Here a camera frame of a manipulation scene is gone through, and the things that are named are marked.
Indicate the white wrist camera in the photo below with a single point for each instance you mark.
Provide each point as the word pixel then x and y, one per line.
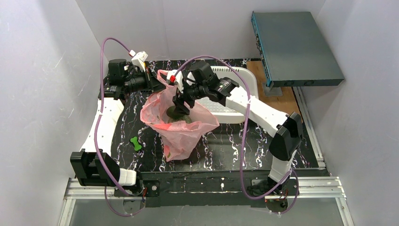
pixel 140 58
pixel 175 78

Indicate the green fake melon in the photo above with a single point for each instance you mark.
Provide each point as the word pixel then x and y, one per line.
pixel 184 118

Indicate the green bone toy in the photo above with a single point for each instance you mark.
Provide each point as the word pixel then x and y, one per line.
pixel 137 146

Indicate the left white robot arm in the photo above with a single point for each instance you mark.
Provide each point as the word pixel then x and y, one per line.
pixel 123 78

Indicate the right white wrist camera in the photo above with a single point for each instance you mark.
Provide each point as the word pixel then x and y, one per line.
pixel 175 78

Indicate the wooden board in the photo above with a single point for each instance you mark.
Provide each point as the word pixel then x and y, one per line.
pixel 286 103

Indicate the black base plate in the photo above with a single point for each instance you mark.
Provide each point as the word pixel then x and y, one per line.
pixel 212 188

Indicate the aluminium frame rail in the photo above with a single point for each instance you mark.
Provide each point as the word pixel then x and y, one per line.
pixel 309 187

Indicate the black marble mat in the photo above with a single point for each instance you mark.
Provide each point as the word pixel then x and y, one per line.
pixel 226 148

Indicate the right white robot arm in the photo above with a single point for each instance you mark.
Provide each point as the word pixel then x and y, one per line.
pixel 285 129

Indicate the grey metal box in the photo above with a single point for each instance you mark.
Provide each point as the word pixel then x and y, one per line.
pixel 293 51

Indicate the white plastic basin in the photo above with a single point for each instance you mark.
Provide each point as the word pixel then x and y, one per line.
pixel 224 114

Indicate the fake green avocado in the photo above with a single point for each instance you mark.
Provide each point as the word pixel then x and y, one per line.
pixel 173 113

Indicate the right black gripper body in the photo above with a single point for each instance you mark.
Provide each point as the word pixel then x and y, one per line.
pixel 183 99

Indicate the pink plastic bag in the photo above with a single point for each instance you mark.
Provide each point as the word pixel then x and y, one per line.
pixel 178 138

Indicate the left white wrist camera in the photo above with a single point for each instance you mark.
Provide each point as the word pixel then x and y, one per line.
pixel 140 58

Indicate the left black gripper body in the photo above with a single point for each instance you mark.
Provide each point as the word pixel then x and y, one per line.
pixel 150 83

